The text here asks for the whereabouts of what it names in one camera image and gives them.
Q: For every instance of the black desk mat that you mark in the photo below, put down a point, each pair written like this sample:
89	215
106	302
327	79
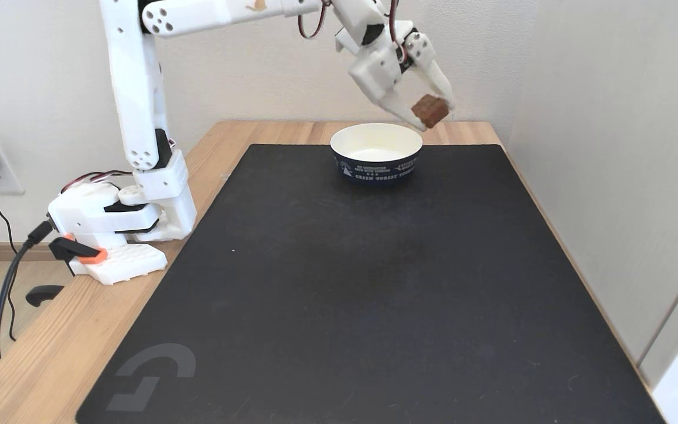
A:
374	330

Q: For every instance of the white wall outlet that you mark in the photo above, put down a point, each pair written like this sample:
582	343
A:
9	176

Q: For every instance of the black and orange clamp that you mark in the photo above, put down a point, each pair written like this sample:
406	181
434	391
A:
68	249

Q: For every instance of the brown block toy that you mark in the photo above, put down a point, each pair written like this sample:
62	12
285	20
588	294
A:
430	111

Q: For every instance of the navy and white paper bowl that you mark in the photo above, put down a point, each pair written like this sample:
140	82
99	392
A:
376	154

